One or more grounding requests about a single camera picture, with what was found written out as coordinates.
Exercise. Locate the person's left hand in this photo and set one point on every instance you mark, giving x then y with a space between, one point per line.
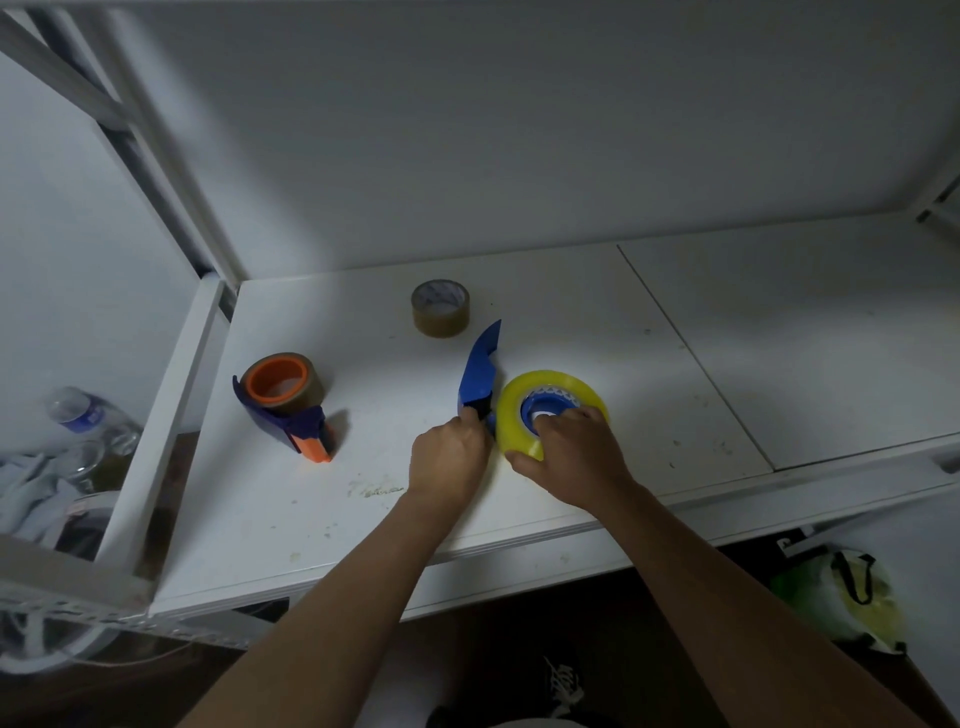
446 465

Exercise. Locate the person's right hand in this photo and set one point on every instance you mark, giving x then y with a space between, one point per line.
577 457

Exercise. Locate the person's left fingers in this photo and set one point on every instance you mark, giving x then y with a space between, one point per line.
466 433

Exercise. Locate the person's right thumb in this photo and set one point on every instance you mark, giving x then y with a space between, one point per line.
523 463

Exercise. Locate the yellow tape roll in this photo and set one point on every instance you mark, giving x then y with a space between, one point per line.
514 409

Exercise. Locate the person's left forearm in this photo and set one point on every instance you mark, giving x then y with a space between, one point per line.
341 607

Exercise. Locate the person's right forearm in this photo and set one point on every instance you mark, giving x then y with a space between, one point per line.
735 615

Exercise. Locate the small brown tape roll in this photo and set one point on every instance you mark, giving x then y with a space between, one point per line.
440 319

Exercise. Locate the blue and orange tape dispenser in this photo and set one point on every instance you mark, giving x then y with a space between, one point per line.
300 435

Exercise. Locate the brown tape roll orange core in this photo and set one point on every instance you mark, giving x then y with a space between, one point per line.
300 401

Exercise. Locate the black shoe white laces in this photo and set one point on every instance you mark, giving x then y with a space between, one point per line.
559 686

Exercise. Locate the green and yellow bag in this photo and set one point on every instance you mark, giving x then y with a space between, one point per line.
840 600

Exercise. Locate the clear plastic water bottle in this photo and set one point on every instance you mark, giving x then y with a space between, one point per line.
94 427

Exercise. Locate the white crumpled cloth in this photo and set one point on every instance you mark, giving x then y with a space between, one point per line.
30 495

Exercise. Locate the white metal shelf frame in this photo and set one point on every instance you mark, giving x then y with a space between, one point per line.
157 442

